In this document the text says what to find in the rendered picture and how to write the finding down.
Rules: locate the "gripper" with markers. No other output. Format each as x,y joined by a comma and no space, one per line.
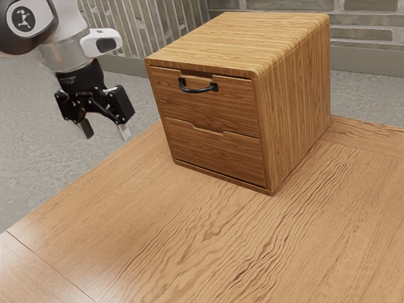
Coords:
82,80

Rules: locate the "wooden two-drawer cabinet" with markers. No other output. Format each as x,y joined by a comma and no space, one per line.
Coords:
240,94

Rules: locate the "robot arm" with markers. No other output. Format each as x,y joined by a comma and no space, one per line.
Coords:
47,38

